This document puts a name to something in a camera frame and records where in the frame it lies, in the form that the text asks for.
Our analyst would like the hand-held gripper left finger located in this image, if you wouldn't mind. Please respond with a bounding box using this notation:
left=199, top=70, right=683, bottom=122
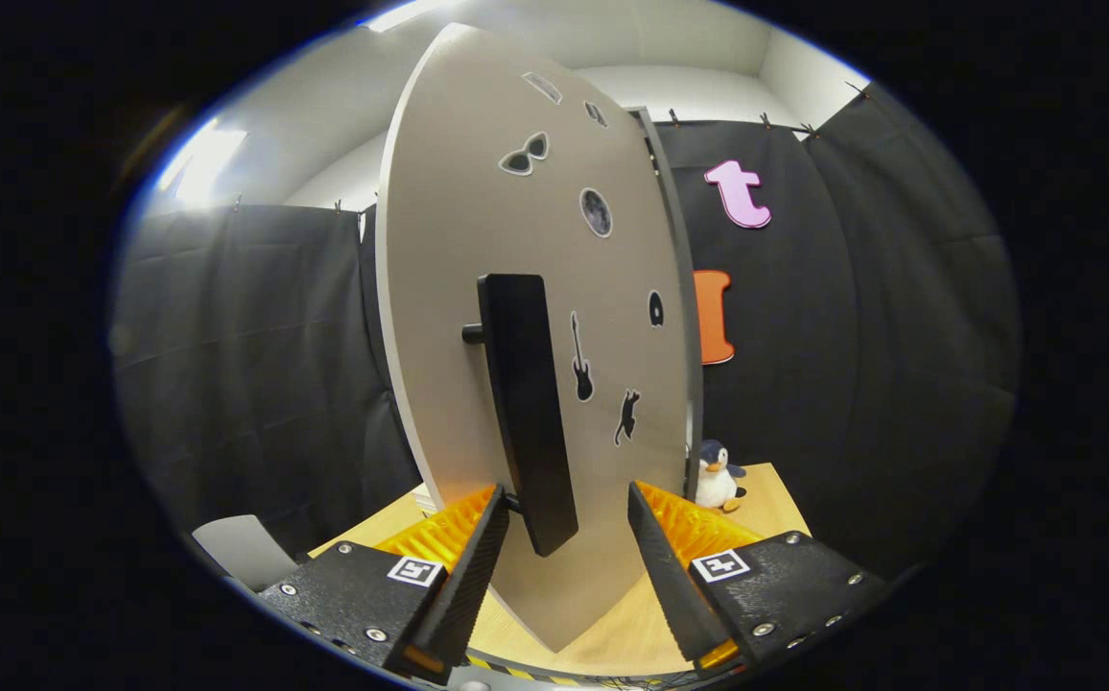
left=257, top=483, right=512, bottom=684

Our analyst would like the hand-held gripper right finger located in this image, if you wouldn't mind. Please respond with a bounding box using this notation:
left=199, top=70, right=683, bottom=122
left=626, top=480, right=891, bottom=673

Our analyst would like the grey shoe cabinet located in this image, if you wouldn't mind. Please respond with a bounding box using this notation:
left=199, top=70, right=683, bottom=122
left=631, top=106, right=706, bottom=500

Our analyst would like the penguin plush toy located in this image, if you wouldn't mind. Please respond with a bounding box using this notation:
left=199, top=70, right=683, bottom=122
left=694, top=440, right=747, bottom=512

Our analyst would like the black backdrop cloth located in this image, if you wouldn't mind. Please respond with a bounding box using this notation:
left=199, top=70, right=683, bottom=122
left=111, top=82, right=1024, bottom=577

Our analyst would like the long ceiling light strip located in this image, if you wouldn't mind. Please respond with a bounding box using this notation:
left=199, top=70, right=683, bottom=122
left=156, top=120, right=248, bottom=207

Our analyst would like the ceiling light panel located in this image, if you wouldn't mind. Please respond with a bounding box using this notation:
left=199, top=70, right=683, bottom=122
left=360, top=0, right=440, bottom=33

